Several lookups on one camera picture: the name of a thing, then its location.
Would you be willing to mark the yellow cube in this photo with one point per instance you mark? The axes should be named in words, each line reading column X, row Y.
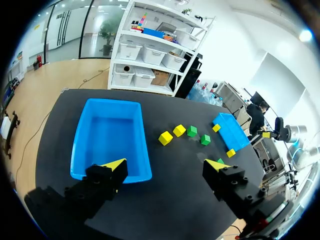
column 216, row 128
column 165, row 138
column 231, row 153
column 179, row 130

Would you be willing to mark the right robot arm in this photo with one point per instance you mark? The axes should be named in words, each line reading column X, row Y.
column 296, row 132

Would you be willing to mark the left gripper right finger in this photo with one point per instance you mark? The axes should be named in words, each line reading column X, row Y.
column 232, row 187

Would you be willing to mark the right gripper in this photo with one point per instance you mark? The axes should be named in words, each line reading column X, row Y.
column 280, row 128

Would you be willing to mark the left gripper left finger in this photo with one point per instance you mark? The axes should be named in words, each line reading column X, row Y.
column 105, row 180

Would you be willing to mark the person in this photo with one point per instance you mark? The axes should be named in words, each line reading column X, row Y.
column 256, row 117

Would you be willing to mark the green cube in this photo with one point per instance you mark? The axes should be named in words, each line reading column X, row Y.
column 192, row 131
column 220, row 161
column 205, row 140

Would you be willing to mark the blue plastic bin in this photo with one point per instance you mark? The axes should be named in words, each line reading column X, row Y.
column 232, row 135
column 112, row 140

